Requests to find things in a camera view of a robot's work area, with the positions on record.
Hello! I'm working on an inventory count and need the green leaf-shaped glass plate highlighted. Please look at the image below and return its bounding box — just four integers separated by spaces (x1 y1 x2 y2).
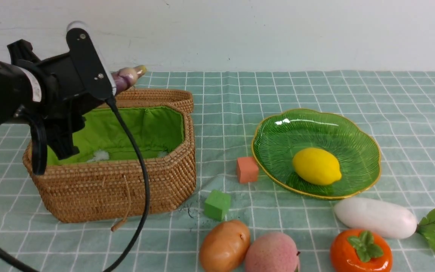
251 108 382 200

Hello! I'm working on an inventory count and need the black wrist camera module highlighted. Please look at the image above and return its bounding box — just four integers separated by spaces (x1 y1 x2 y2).
66 20 116 100

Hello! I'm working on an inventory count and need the green checkered tablecloth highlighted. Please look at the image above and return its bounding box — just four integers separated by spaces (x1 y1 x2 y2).
0 71 435 272

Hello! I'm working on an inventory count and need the green foam cube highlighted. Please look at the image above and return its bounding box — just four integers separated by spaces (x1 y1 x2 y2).
204 190 231 221

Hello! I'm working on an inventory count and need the yellow toy lemon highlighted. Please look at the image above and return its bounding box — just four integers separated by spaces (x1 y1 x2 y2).
292 147 342 186

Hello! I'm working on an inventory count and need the orange toy persimmon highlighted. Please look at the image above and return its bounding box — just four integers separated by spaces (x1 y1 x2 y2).
330 229 393 272

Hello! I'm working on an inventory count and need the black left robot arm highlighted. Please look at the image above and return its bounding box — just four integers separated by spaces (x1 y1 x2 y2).
0 33 113 165

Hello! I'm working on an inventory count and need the orange foam cube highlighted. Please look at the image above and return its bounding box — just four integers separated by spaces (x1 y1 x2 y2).
236 157 259 184

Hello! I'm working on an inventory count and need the brown toy potato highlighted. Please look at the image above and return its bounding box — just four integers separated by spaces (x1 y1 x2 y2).
199 220 251 272

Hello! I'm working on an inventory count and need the woven rattan basket green lining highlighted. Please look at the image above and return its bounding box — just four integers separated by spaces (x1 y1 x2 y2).
23 105 197 232

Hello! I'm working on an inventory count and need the pink toy peach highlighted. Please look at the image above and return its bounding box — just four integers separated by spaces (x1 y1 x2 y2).
244 231 301 272

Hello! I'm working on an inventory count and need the dark purple toy eggplant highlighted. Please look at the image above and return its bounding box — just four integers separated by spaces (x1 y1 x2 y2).
111 65 147 95

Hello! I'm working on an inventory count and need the black camera cable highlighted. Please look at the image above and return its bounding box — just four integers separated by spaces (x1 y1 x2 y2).
0 97 150 272

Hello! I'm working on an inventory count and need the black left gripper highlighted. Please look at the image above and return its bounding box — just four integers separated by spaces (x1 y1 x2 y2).
7 39 101 161

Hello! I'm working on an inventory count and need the woven rattan basket lid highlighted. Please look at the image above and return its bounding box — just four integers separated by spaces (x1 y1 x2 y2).
116 87 194 114

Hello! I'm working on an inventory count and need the white toy radish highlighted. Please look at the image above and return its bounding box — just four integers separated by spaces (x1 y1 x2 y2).
333 197 435 253

